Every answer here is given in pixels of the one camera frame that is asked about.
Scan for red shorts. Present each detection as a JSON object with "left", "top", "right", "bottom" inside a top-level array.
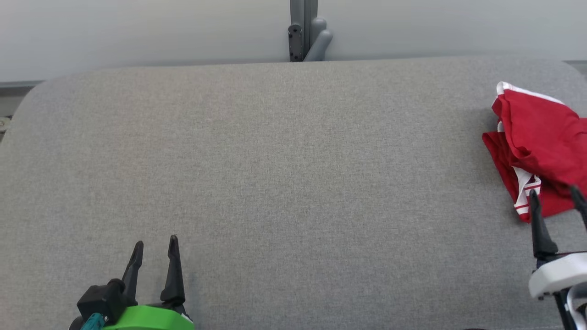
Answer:
[{"left": 492, "top": 82, "right": 587, "bottom": 198}]

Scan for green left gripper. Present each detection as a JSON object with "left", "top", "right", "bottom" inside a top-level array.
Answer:
[{"left": 103, "top": 235, "right": 196, "bottom": 330}]

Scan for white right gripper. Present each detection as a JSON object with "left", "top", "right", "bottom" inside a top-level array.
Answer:
[{"left": 528, "top": 185, "right": 587, "bottom": 330}]

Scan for red basketball jersey white sleeves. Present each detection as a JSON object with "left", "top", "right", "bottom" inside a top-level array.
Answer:
[{"left": 482, "top": 131, "right": 579, "bottom": 223}]

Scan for teal left camera connector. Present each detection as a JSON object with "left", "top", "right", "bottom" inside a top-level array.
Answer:
[{"left": 80, "top": 313, "right": 106, "bottom": 330}]

